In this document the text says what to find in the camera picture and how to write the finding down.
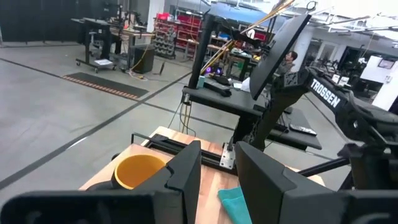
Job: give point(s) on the black desk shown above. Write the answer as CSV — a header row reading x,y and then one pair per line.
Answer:
x,y
236,102

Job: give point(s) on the teal cloth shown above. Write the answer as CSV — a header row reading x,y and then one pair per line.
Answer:
x,y
234,205

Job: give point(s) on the red storage shelving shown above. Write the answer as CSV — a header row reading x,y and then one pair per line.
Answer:
x,y
180,31

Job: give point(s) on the person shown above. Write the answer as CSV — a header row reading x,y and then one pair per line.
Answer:
x,y
287,62

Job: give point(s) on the black monitor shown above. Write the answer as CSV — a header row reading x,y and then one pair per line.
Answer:
x,y
276,56

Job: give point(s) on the silver metal bracket plate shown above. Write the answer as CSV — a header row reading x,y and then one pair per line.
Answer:
x,y
227,157

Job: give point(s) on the black diagonal frame strut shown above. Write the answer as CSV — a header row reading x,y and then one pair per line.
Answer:
x,y
323,166

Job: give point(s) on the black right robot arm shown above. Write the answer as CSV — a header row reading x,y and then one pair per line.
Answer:
x,y
326,96

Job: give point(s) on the black striped floor mat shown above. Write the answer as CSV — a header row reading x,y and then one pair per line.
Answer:
x,y
105,84

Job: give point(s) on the black aluminium frame rail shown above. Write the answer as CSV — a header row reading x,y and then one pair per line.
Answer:
x,y
180,149

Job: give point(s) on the black rolling workstation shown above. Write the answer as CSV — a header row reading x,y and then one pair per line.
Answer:
x,y
99,37

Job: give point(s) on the black remote control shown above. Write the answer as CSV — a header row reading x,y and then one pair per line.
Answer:
x,y
303,129

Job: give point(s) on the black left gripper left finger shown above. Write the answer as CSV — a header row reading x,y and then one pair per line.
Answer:
x,y
183,177

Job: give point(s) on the white board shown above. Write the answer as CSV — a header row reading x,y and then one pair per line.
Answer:
x,y
377,70

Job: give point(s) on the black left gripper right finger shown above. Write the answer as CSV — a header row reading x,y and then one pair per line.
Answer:
x,y
264,186

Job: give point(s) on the black bin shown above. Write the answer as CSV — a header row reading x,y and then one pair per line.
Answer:
x,y
144,59

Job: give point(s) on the orange plastic cup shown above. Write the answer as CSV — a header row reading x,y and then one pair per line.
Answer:
x,y
136,171

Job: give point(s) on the black upright post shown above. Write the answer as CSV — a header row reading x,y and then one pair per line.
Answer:
x,y
202,49

